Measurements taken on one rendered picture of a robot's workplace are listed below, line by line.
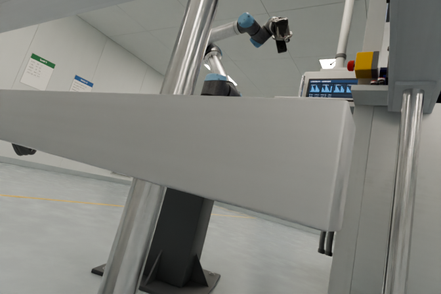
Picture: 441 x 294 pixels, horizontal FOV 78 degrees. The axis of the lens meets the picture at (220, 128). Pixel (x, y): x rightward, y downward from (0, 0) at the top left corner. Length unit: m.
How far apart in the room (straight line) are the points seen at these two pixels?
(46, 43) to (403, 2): 5.68
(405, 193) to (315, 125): 0.59
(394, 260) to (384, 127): 0.46
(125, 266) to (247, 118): 0.24
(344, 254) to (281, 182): 0.81
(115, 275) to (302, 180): 0.27
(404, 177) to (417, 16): 0.39
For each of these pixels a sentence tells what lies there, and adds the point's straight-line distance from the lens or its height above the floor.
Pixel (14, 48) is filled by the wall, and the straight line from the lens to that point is 5.73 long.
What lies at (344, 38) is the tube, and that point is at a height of 1.88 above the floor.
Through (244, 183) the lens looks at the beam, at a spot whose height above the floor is 0.45.
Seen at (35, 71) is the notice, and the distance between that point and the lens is 5.80.
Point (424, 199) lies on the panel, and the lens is 1.06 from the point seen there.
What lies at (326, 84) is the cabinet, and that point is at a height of 1.43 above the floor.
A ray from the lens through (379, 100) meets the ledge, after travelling 1.08.
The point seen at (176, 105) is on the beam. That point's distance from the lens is 0.36.
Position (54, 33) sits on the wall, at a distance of 6.03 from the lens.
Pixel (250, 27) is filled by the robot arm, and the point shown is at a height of 1.29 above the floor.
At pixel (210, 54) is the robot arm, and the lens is 1.77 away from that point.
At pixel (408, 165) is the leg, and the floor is 0.61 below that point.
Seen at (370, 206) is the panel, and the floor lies 0.51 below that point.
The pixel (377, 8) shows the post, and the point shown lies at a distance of 1.35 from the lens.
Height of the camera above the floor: 0.44
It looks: 12 degrees up
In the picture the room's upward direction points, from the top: 14 degrees clockwise
